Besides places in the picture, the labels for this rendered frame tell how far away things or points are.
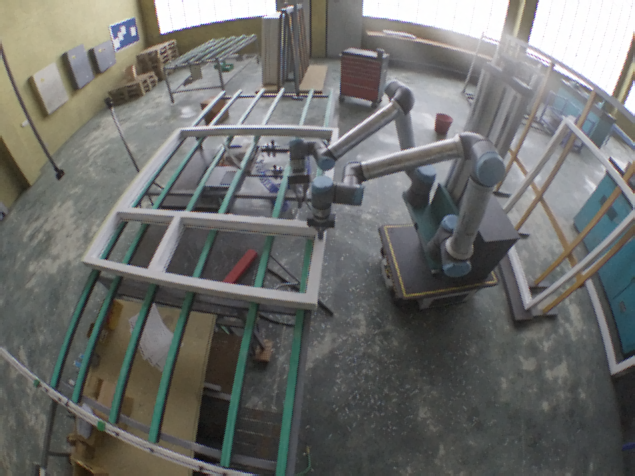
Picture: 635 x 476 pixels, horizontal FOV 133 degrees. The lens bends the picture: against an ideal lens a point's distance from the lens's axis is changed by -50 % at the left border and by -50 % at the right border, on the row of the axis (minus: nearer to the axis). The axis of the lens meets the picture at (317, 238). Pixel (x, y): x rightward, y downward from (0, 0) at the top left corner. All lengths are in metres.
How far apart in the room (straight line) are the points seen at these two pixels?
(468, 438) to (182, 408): 1.91
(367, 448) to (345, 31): 8.42
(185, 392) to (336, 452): 1.07
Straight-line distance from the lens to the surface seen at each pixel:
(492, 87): 1.58
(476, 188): 1.12
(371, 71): 4.74
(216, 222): 1.57
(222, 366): 1.83
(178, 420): 1.52
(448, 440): 2.23
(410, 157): 1.15
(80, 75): 8.24
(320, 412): 2.00
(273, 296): 1.20
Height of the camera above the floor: 2.00
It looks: 52 degrees down
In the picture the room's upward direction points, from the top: straight up
